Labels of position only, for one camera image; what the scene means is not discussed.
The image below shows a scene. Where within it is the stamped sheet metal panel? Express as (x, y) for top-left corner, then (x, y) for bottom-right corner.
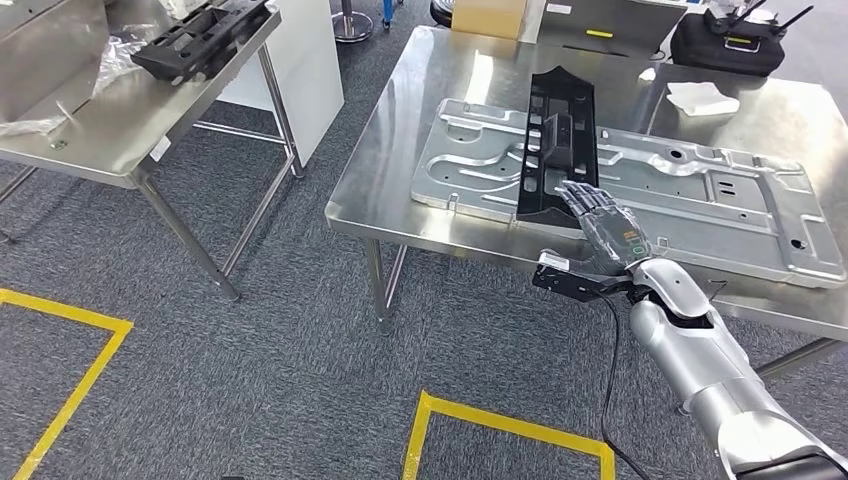
(410, 97), (848, 291)

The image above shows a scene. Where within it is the black carrying case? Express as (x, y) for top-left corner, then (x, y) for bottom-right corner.
(670, 13), (786, 77)

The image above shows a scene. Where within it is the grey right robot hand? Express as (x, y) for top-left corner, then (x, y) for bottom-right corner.
(555, 180), (655, 276)

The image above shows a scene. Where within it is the clear plastic film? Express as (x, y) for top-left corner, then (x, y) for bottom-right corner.
(0, 23), (160, 137)

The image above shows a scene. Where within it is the white folded tissue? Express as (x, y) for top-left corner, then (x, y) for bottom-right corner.
(665, 81), (741, 118)

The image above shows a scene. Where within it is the white desk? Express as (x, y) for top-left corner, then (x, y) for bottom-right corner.
(518, 0), (710, 64)

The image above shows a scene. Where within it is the brown cardboard box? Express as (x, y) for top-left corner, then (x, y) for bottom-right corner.
(451, 0), (529, 41)

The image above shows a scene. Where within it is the white cabinet panel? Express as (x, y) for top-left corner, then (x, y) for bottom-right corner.
(217, 0), (346, 168)

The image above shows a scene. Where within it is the dark grey laptop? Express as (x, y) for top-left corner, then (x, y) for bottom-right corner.
(536, 0), (689, 61)

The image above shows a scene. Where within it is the stainless steel workbench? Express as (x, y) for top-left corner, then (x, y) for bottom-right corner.
(0, 0), (307, 303)
(324, 25), (848, 417)

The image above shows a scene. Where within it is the chrome stanchion post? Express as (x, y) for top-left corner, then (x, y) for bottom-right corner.
(331, 0), (374, 44)

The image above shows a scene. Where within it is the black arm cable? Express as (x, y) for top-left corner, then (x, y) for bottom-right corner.
(598, 294), (657, 480)

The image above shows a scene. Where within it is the long black plastic part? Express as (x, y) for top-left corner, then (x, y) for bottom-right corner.
(130, 0), (274, 86)
(515, 64), (601, 230)

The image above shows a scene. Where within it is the crumpled white paper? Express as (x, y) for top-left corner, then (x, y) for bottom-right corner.
(158, 0), (207, 21)

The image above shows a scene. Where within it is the black remote controller with antennas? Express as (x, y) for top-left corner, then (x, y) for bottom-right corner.
(703, 0), (815, 38)

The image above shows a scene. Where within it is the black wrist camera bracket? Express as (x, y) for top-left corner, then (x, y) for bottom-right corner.
(531, 250), (637, 305)

